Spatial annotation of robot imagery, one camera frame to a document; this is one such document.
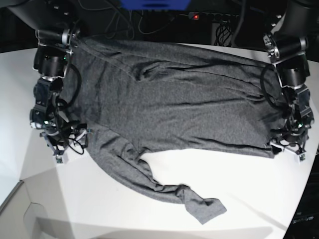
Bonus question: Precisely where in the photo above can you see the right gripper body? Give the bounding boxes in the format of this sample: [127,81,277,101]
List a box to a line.
[39,123,90,164]

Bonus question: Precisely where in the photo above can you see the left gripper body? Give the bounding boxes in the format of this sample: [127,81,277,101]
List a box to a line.
[270,132,309,163]

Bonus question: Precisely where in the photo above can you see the grey t-shirt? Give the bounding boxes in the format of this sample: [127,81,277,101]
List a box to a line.
[69,36,285,224]

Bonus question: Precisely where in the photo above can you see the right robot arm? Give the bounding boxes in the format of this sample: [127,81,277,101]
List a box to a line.
[1,0,88,164]

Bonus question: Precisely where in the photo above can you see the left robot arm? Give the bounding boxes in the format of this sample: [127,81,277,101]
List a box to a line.
[260,0,319,162]

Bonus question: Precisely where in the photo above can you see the blue box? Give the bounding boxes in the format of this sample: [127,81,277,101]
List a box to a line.
[120,0,190,10]

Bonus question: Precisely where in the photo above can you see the black power strip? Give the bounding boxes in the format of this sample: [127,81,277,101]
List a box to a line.
[187,12,239,22]

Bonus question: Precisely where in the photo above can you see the black cable bundle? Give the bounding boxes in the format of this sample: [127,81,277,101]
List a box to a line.
[214,21,235,47]

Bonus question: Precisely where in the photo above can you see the grey cable loops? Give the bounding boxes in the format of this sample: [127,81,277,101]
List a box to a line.
[104,7,175,39]

